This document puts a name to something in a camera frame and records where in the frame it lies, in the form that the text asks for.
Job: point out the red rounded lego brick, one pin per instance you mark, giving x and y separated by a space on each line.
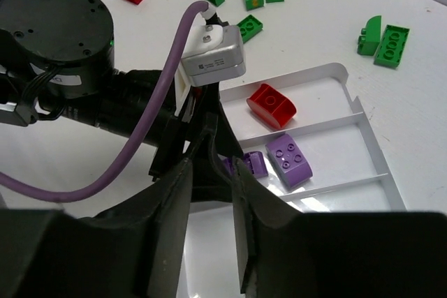
271 106

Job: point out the green long lego brick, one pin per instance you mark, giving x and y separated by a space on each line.
249 27

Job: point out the green curved lego brick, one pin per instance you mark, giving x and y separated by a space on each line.
370 37

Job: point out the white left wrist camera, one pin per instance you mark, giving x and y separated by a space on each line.
213 53

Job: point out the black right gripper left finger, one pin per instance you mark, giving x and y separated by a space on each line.
133 249

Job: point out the white three-compartment tray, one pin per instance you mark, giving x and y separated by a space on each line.
332 130

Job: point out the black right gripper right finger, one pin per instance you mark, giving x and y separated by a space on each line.
283 252

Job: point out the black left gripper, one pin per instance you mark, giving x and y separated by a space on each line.
120 107

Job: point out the green long lego plate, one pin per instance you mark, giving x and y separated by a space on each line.
389 53

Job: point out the purple paw print lego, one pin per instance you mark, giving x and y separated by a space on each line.
288 162

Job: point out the small purple lego brick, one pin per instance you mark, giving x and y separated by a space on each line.
254 161

